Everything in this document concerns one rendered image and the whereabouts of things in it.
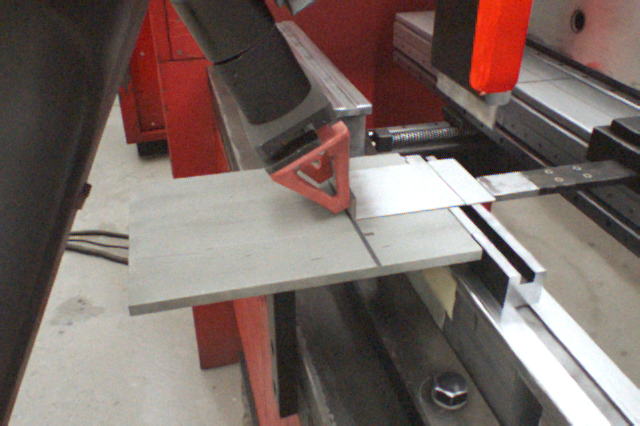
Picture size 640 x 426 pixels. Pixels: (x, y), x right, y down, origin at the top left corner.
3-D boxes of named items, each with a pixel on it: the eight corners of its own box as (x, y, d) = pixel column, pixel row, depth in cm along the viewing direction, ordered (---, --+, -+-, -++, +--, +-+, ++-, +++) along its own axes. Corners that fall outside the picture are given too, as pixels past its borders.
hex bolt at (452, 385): (425, 386, 47) (427, 371, 46) (457, 379, 47) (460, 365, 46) (440, 412, 44) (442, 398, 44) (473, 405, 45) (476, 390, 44)
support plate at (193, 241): (131, 193, 56) (129, 183, 55) (397, 161, 61) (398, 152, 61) (129, 317, 41) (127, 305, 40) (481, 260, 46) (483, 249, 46)
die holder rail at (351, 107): (265, 68, 126) (263, 22, 121) (293, 65, 127) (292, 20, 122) (329, 172, 84) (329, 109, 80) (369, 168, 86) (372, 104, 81)
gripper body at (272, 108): (310, 79, 52) (267, 2, 48) (342, 123, 43) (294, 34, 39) (245, 117, 52) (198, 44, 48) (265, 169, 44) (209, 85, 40)
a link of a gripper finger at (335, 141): (360, 163, 54) (313, 76, 49) (387, 201, 48) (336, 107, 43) (295, 201, 54) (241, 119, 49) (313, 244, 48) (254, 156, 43)
